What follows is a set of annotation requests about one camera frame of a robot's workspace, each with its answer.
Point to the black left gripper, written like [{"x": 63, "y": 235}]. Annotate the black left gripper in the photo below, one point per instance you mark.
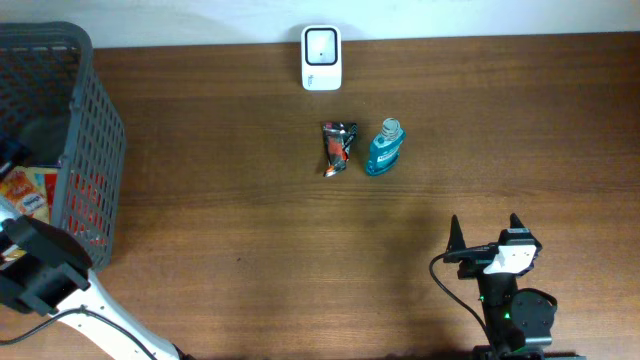
[{"x": 13, "y": 295}]

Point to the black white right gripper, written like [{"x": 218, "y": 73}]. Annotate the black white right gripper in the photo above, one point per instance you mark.
[{"x": 476, "y": 255}]

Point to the orange snack packet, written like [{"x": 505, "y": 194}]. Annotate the orange snack packet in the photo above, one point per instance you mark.
[{"x": 25, "y": 196}]

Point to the blue mouthwash bottle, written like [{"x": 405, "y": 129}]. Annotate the blue mouthwash bottle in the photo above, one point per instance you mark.
[{"x": 384, "y": 149}]

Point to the black red snack packet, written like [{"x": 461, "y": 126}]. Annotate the black red snack packet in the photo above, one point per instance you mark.
[{"x": 338, "y": 138}]

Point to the red Hacks candy bag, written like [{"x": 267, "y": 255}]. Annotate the red Hacks candy bag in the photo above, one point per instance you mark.
[{"x": 50, "y": 180}]

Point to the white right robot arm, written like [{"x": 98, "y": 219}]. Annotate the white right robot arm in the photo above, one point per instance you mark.
[{"x": 517, "y": 321}]

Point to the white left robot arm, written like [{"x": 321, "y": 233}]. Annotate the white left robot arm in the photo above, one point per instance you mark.
[{"x": 97, "y": 316}]

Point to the white barcode scanner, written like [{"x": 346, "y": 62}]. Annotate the white barcode scanner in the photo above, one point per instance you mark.
[{"x": 321, "y": 58}]

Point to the grey plastic mesh basket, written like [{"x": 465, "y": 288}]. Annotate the grey plastic mesh basket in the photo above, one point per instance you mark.
[{"x": 54, "y": 104}]

